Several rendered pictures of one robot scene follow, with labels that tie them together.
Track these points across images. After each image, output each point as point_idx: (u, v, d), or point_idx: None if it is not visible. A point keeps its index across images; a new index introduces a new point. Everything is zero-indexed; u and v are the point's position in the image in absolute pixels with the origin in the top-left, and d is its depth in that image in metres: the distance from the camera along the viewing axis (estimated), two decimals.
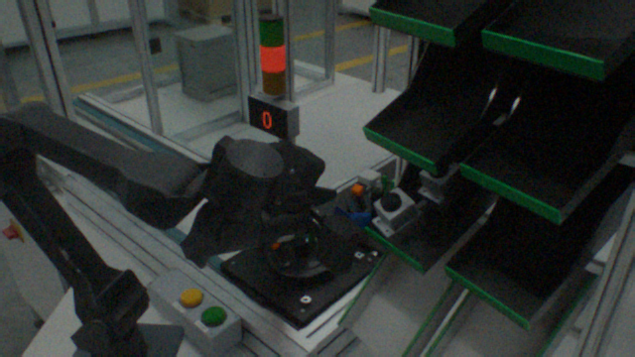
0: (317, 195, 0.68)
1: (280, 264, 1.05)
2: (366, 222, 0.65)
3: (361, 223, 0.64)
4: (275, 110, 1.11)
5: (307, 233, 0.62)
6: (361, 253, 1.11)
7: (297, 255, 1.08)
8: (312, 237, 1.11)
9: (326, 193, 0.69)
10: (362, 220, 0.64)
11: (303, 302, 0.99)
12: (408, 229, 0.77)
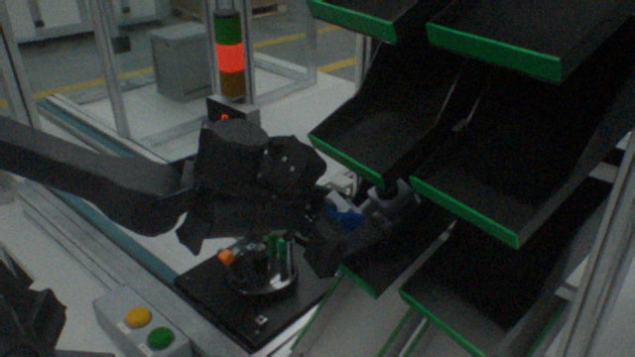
0: (324, 196, 0.68)
1: (236, 280, 0.97)
2: (358, 223, 0.65)
3: (353, 223, 0.64)
4: (233, 113, 1.03)
5: (305, 235, 0.61)
6: None
7: (255, 269, 1.00)
8: (273, 249, 1.03)
9: None
10: (354, 221, 0.64)
11: (258, 323, 0.91)
12: (351, 236, 0.67)
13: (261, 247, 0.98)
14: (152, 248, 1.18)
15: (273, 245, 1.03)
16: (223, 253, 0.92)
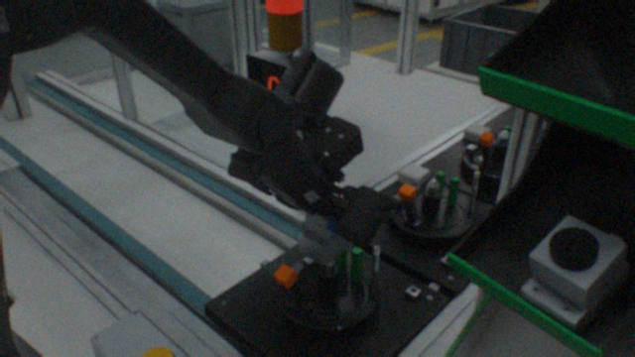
0: None
1: (296, 307, 0.68)
2: None
3: None
4: None
5: (328, 211, 0.60)
6: (417, 288, 0.74)
7: (320, 292, 0.71)
8: (342, 263, 0.74)
9: None
10: None
11: None
12: (341, 243, 0.66)
13: (330, 261, 0.69)
14: (170, 259, 0.89)
15: (342, 257, 0.74)
16: (282, 271, 0.63)
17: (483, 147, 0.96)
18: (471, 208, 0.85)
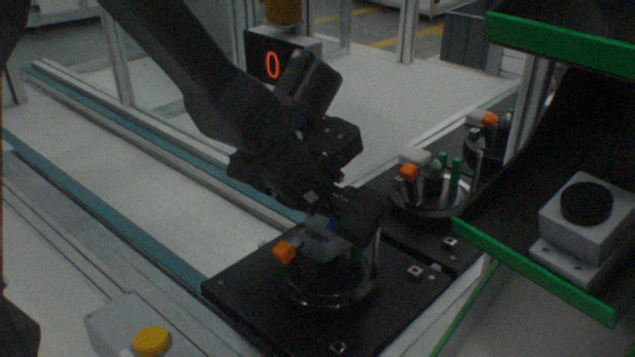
0: None
1: (294, 286, 0.66)
2: None
3: None
4: (285, 48, 0.73)
5: (328, 211, 0.60)
6: (419, 268, 0.72)
7: (319, 271, 0.69)
8: None
9: None
10: None
11: (333, 353, 0.60)
12: (341, 242, 0.66)
13: None
14: (167, 241, 0.87)
15: None
16: (280, 246, 0.61)
17: (486, 128, 0.94)
18: (474, 188, 0.83)
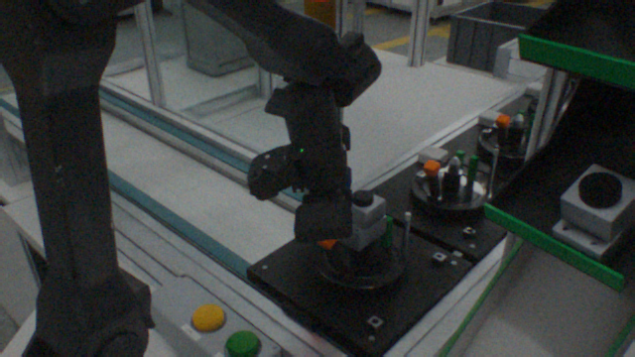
0: None
1: (333, 269, 0.74)
2: None
3: None
4: None
5: None
6: (443, 254, 0.80)
7: (354, 256, 0.77)
8: None
9: None
10: None
11: (371, 326, 0.68)
12: (374, 231, 0.74)
13: None
14: (207, 232, 0.95)
15: None
16: None
17: (500, 128, 1.02)
18: (490, 183, 0.91)
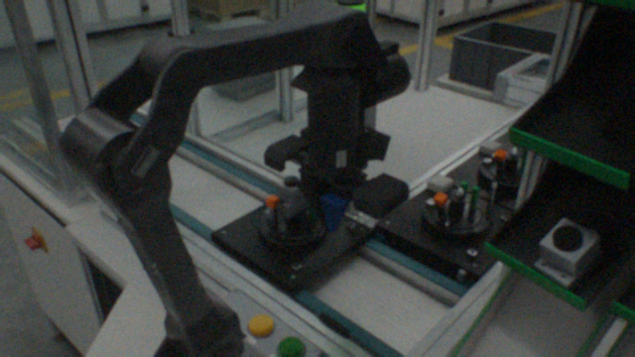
0: None
1: (271, 232, 1.04)
2: (333, 228, 0.67)
3: (337, 220, 0.66)
4: None
5: (360, 193, 0.59)
6: (353, 222, 1.09)
7: (288, 223, 1.06)
8: None
9: None
10: (339, 219, 0.66)
11: (294, 270, 0.97)
12: (300, 205, 1.04)
13: None
14: None
15: None
16: (272, 196, 1.00)
17: (497, 161, 1.18)
18: (489, 211, 1.08)
